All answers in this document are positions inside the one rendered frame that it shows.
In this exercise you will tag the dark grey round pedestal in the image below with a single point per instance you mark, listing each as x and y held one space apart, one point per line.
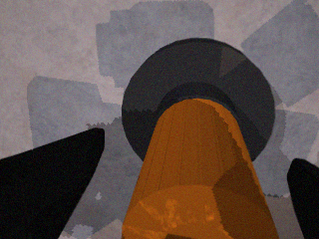
198 68

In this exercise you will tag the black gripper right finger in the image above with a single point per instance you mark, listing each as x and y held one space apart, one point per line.
303 182

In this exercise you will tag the orange knob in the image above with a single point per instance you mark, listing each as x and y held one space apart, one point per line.
198 180

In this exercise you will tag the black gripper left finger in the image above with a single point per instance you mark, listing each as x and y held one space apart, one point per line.
40 188

